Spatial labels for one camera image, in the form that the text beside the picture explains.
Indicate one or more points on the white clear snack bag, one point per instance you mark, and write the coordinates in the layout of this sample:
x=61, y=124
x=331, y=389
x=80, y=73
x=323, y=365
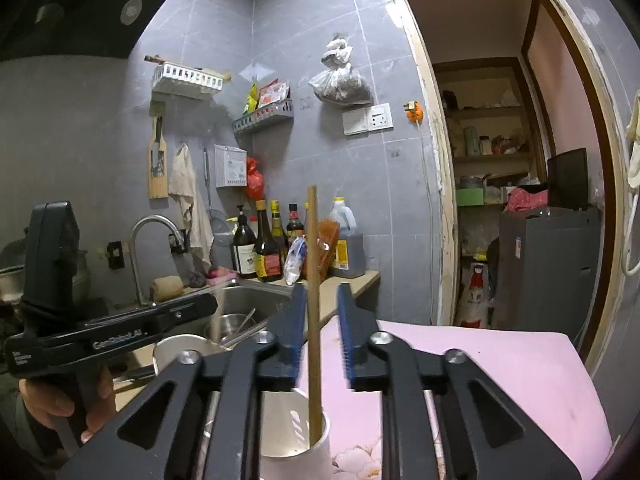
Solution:
x=295, y=260

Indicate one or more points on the plastic bag on wall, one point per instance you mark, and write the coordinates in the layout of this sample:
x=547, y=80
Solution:
x=340, y=83

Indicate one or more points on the beige hanging towel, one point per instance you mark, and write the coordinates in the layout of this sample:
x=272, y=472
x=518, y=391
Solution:
x=183, y=188

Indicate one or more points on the red plastic bag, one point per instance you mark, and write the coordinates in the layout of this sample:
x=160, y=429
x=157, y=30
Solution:
x=255, y=183

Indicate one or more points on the pink floral table cloth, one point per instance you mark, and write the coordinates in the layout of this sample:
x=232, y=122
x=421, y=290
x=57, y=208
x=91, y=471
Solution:
x=541, y=372

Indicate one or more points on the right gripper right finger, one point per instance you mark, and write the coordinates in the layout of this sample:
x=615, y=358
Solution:
x=363, y=369

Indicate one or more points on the range hood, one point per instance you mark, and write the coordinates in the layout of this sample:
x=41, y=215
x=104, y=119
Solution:
x=108, y=28

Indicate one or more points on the chrome kitchen faucet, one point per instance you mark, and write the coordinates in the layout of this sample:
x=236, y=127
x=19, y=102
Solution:
x=149, y=245

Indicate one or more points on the white wall socket plate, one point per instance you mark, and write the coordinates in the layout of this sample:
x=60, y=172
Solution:
x=367, y=119

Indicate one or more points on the grey wall shelf basket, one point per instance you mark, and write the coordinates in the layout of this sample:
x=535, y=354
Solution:
x=263, y=117

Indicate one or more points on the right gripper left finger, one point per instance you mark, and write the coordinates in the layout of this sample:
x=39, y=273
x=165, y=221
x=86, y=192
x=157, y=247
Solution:
x=279, y=364

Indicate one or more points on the wooden cutting board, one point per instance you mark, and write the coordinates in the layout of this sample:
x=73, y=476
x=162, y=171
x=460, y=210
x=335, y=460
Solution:
x=157, y=163

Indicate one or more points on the black monitor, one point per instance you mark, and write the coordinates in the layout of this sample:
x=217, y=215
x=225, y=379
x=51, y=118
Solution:
x=568, y=180

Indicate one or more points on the white box on wall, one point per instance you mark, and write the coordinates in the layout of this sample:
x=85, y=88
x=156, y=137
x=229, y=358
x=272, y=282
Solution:
x=230, y=166

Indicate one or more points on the brown wooden chopstick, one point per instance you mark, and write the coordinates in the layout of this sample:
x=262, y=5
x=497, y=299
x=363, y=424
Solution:
x=313, y=334

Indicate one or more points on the steel bowl in sink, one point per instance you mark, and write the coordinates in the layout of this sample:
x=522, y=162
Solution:
x=228, y=326

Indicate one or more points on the white wall rack basket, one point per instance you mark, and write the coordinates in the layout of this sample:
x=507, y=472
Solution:
x=175, y=79

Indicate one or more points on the wooden shelf unit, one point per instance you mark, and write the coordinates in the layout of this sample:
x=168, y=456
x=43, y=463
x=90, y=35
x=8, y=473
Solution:
x=495, y=141

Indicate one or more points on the person's left hand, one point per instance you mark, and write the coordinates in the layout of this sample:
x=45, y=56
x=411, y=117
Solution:
x=43, y=402

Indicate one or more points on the stainless steel sink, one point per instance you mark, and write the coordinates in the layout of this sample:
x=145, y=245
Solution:
x=247, y=297

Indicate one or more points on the dark wine bottle white label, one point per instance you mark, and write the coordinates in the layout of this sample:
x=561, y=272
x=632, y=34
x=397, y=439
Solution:
x=243, y=245

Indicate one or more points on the orange spice packet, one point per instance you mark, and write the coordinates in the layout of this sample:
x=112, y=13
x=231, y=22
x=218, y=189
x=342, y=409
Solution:
x=328, y=231

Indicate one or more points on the large vinegar jug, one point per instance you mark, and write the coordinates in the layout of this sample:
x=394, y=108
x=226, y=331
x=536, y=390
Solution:
x=349, y=260

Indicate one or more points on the orange wall hook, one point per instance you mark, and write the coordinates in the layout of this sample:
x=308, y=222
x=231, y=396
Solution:
x=414, y=112

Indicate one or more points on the dark grey cabinet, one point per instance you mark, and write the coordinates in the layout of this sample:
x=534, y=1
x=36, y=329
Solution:
x=547, y=267

